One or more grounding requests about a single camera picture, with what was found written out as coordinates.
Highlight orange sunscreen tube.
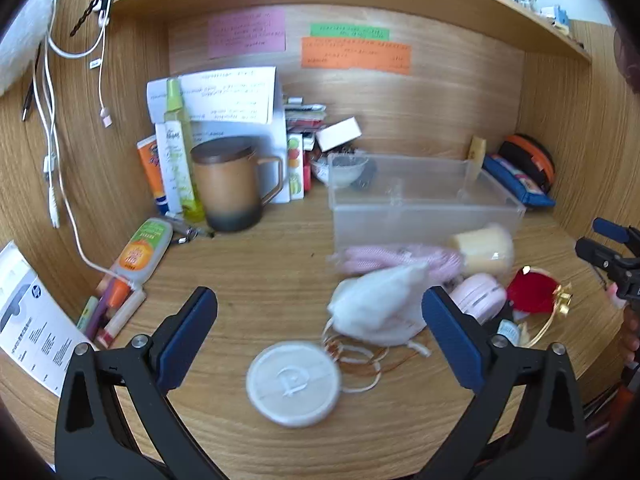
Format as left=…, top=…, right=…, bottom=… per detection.
left=137, top=135, right=171, bottom=213

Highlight long white cable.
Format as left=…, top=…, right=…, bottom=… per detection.
left=30, top=10, right=146, bottom=291

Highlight orange paper note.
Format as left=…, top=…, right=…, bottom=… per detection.
left=301, top=36, right=412, bottom=76

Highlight green paper note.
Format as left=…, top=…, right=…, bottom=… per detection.
left=309, top=23, right=390, bottom=42

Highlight white bowl of beads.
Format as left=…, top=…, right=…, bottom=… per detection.
left=310, top=152, right=371, bottom=190

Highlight white cable with pink connector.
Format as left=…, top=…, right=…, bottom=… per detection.
left=47, top=0, right=113, bottom=128

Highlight cream cloth pouch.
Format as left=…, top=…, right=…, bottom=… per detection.
left=327, top=265, right=432, bottom=347

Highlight white green printed box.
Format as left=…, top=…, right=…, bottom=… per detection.
left=155, top=122, right=184, bottom=213

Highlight small labelled bottle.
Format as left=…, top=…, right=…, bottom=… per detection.
left=497, top=317, right=532, bottom=347

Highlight black thin cable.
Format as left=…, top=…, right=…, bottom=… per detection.
left=21, top=42, right=42, bottom=122

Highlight pink paper note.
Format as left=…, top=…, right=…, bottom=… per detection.
left=207, top=7, right=287, bottom=60

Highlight yellow sunscreen bottle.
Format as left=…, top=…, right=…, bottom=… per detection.
left=467, top=135, right=487, bottom=181

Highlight white handwritten paper sheets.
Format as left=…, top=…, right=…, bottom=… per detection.
left=146, top=66, right=277, bottom=126

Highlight black orange zipper case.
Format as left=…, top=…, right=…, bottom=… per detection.
left=499, top=134, right=556, bottom=196

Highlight pink braided rope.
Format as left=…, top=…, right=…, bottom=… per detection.
left=330, top=243, right=467, bottom=279

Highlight green highlighter pen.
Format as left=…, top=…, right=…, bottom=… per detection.
left=77, top=296, right=99, bottom=332

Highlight green orange wet wipes pack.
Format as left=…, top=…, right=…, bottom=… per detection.
left=109, top=217, right=173, bottom=285

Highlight white printed paper sheet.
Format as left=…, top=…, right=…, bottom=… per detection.
left=0, top=241, right=96, bottom=398

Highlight red pouch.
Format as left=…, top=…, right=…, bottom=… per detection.
left=506, top=266, right=561, bottom=317

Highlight brown mug with lid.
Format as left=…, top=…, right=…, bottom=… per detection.
left=190, top=136, right=285, bottom=233

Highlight metal key clip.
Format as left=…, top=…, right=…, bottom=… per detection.
left=167, top=212, right=216, bottom=247

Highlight small blue toy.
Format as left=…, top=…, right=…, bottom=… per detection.
left=542, top=5, right=571, bottom=33

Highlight white fluffy cloth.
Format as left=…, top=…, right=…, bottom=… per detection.
left=0, top=0, right=57, bottom=96

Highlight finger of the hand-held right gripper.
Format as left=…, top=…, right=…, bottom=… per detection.
left=575, top=237, right=630, bottom=277
left=592, top=217, right=640, bottom=248

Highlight white round lid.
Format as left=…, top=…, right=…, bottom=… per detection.
left=246, top=341, right=343, bottom=428

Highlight stack of booklets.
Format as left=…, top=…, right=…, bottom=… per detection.
left=284, top=96, right=328, bottom=153

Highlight yellow-green spray bottle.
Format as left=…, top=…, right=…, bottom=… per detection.
left=164, top=78, right=207, bottom=223

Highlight blue patchwork pencil pouch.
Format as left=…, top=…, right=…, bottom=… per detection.
left=481, top=154, right=556, bottom=208

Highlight clear plastic storage box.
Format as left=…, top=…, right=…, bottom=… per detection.
left=327, top=152, right=527, bottom=261

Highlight cream plastic cup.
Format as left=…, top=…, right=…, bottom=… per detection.
left=447, top=224, right=516, bottom=277

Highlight pink round case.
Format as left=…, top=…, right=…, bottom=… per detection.
left=449, top=272, right=508, bottom=324

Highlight thin gold string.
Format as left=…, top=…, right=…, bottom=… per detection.
left=321, top=320, right=432, bottom=394

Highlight person's right hand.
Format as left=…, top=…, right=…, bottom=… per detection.
left=620, top=306, right=640, bottom=366

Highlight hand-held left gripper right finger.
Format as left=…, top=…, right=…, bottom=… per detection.
left=415, top=286, right=587, bottom=480

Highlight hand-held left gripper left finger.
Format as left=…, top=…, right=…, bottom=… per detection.
left=55, top=286, right=223, bottom=480

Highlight gold hoop with bow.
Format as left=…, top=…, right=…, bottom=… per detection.
left=520, top=282, right=574, bottom=348

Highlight small white cardboard box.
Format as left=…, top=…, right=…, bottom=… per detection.
left=315, top=117, right=362, bottom=152

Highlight orange capped marker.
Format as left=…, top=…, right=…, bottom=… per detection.
left=102, top=280, right=127, bottom=312

